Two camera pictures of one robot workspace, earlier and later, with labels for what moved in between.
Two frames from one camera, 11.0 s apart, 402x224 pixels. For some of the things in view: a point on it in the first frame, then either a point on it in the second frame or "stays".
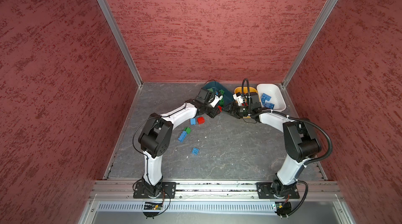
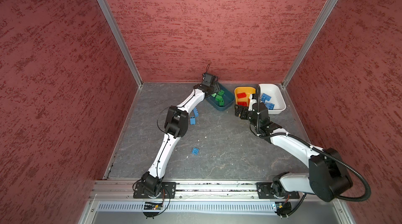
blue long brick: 195,151 stays
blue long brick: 265,97 stays
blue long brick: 269,105 stays
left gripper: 214,112 to 216,87
